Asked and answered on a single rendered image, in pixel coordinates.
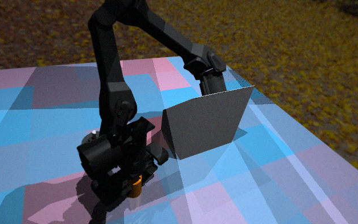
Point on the black round pedestal with silver shaft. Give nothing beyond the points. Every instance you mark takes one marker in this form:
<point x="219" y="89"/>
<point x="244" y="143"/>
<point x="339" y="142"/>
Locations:
<point x="89" y="137"/>

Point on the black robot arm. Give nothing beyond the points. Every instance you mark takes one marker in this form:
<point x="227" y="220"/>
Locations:
<point x="117" y="105"/>

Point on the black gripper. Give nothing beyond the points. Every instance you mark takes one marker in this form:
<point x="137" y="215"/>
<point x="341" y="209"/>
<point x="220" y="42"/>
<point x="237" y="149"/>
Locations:
<point x="109" y="188"/>

